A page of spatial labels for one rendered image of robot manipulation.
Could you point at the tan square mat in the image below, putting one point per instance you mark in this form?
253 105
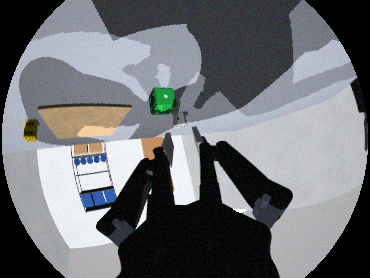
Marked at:
83 120

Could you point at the green die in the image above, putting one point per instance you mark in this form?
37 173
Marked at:
162 101

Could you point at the yellow die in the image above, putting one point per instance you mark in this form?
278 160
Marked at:
30 130

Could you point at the white die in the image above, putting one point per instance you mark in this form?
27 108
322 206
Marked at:
179 120

